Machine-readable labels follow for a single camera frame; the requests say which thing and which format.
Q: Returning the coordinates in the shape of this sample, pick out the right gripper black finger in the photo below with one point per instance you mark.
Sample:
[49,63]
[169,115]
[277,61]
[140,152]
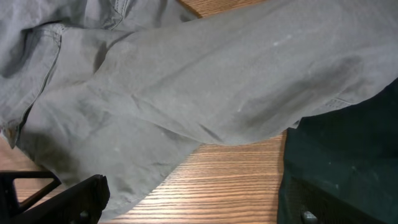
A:
[81,204]

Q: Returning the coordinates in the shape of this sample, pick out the black shorts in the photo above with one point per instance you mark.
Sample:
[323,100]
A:
[341,167]

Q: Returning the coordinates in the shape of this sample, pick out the grey cotton shorts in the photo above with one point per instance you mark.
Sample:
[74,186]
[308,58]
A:
[129,89]

